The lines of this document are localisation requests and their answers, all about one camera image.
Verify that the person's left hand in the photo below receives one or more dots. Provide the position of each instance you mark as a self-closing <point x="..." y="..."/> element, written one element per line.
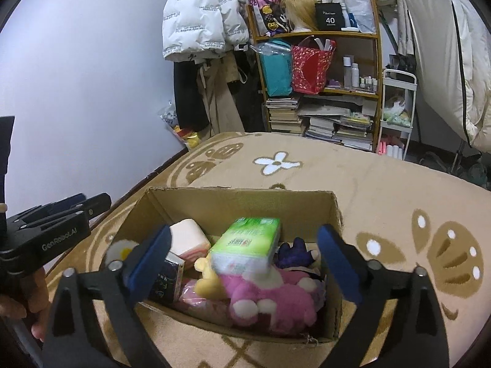
<point x="34" y="299"/>

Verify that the white plastic bag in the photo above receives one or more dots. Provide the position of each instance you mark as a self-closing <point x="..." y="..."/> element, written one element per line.
<point x="358" y="5"/>

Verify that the purple plush toy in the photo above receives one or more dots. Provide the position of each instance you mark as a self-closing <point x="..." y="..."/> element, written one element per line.
<point x="295" y="255"/>

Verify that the row of small bottles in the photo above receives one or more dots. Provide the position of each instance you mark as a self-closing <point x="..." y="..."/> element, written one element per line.
<point x="368" y="83"/>

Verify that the yellow plush toy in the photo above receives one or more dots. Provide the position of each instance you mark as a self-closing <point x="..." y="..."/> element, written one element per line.
<point x="209" y="283"/>

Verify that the beige trousers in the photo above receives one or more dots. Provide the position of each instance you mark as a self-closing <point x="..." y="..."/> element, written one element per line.
<point x="220" y="99"/>

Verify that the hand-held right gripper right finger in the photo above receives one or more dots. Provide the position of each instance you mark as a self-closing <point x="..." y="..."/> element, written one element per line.
<point x="339" y="264"/>

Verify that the white hanging quilt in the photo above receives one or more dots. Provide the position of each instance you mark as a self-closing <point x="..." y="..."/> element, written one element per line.
<point x="452" y="46"/>

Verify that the beige patterned blanket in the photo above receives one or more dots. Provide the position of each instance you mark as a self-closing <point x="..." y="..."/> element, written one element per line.
<point x="364" y="191"/>

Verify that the white puffer jacket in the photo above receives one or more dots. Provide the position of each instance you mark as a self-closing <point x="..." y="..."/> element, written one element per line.
<point x="199" y="15"/>

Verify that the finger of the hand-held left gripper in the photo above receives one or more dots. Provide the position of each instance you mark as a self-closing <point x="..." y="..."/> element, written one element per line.
<point x="99" y="204"/>
<point x="71" y="201"/>

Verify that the small dark card box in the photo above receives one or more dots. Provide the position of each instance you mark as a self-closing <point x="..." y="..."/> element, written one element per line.
<point x="167" y="280"/>

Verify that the cardboard box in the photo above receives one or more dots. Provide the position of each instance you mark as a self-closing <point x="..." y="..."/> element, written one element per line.
<point x="238" y="204"/>

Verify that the blonde wig on head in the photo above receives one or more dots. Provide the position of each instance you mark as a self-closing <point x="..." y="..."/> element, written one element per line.
<point x="299" y="9"/>

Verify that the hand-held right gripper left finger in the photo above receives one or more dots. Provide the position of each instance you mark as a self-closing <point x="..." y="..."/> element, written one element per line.
<point x="147" y="266"/>

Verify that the black square box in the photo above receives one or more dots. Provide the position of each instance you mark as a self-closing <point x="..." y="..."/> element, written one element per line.
<point x="329" y="17"/>

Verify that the stack of books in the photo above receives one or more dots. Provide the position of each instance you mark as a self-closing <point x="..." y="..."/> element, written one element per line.
<point x="326" y="126"/>

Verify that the white flower plush toy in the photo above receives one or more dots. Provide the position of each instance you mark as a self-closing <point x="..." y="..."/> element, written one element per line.
<point x="121" y="251"/>

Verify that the pink swiss roll plush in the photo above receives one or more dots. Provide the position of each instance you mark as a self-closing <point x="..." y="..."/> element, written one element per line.
<point x="190" y="237"/>

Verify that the black coat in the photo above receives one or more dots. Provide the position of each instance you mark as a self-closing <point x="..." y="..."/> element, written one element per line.
<point x="188" y="99"/>

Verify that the wooden shelf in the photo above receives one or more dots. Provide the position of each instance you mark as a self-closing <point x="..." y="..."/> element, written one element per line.
<point x="378" y="46"/>

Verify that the red patterned bag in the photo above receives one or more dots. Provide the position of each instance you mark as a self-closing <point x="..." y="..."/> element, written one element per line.
<point x="311" y="67"/>

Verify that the pile of snack bags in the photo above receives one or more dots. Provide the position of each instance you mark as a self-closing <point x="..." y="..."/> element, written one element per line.
<point x="180" y="130"/>

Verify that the pink plush toy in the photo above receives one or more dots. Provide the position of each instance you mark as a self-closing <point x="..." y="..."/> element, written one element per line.
<point x="276" y="299"/>

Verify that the printed black tote bag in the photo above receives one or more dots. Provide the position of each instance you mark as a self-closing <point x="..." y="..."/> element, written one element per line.
<point x="268" y="11"/>

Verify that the white rolling cart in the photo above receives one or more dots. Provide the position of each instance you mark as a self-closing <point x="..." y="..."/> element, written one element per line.
<point x="397" y="115"/>

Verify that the green tissue pack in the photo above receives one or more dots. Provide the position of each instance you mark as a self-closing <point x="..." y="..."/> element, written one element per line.
<point x="245" y="245"/>

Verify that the tall white bottle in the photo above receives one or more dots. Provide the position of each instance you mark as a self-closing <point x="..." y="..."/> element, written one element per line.
<point x="348" y="73"/>

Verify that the teal bag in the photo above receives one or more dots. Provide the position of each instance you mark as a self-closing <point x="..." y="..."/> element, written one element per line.
<point x="277" y="71"/>

